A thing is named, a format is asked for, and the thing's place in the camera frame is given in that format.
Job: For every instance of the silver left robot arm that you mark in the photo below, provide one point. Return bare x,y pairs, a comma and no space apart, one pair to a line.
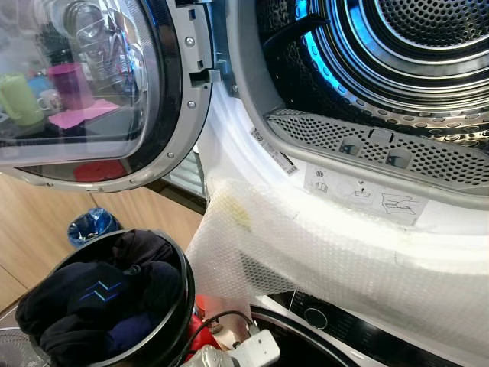
206,358

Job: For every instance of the bin with blue bag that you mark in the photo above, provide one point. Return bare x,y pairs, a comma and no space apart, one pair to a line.
92,227

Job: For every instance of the white barcode sticker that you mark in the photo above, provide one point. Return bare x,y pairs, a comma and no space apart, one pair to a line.
273,151

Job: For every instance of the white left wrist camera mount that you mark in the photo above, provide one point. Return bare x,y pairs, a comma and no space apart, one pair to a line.
260,348

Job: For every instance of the clear bubble wrap sheet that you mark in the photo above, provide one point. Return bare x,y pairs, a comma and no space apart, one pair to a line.
344,267

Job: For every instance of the white instruction sticker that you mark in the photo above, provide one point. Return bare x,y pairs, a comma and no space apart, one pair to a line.
367,195

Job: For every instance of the white tumble dryer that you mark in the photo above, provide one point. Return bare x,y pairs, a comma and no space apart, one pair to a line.
229,130

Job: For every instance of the washing machine with black door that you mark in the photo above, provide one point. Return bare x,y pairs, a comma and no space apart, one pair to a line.
336,336

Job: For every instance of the black round laundry basket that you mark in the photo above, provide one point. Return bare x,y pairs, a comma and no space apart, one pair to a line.
182,306

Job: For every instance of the navy blue garment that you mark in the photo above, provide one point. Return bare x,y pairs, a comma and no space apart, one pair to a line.
131,330

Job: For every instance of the black garment with blue logo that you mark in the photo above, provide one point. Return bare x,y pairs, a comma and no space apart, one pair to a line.
84,294

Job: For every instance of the red plastic object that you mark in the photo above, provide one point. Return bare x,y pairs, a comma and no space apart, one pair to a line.
200,325

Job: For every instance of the grey perforated lint filter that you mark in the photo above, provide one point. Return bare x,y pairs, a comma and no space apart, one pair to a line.
428,157

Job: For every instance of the round glass dryer door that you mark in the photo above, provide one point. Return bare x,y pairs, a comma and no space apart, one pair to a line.
172,92

